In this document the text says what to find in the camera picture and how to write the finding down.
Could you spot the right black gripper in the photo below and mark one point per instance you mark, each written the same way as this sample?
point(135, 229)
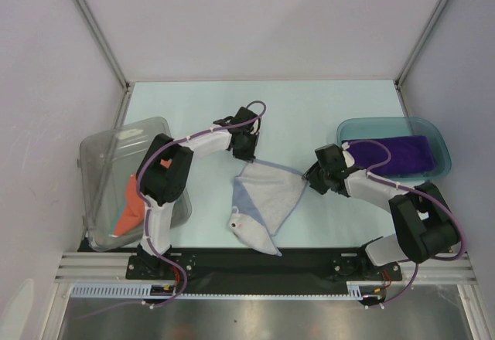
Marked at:
point(314, 178)

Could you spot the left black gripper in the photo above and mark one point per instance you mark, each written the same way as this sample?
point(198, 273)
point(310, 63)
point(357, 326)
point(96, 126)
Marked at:
point(249, 154)

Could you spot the light blue paw towel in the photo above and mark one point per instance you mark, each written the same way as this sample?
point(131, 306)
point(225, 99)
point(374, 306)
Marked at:
point(265, 194)

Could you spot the purple towel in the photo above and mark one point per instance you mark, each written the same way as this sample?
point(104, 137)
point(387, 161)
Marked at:
point(397, 156)

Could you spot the orange towel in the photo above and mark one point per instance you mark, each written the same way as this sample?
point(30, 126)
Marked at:
point(132, 213)

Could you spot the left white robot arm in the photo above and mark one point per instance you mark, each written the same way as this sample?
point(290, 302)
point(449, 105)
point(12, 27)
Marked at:
point(162, 176)

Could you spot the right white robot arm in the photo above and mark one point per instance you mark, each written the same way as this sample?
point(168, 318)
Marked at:
point(424, 226)

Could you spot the teal plastic tray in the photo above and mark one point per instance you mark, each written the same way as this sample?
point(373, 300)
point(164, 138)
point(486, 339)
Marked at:
point(389, 127)

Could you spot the clear plastic bin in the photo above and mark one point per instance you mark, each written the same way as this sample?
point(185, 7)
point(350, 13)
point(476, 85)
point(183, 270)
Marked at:
point(107, 161)

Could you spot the right aluminium frame post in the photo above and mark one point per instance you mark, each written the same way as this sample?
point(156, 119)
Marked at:
point(432, 22)

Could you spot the aluminium frame post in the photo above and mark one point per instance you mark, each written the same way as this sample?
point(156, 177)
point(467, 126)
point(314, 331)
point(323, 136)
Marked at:
point(101, 41)
point(432, 22)

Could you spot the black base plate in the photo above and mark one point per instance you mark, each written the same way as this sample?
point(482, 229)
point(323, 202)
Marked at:
point(241, 271)

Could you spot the aluminium front rail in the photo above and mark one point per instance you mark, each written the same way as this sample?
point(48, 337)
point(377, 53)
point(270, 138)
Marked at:
point(111, 267)

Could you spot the white slotted cable duct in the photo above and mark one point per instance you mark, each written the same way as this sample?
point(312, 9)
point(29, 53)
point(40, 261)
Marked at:
point(156, 292)

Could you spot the left aluminium frame post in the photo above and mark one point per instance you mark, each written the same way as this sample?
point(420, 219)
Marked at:
point(101, 41)

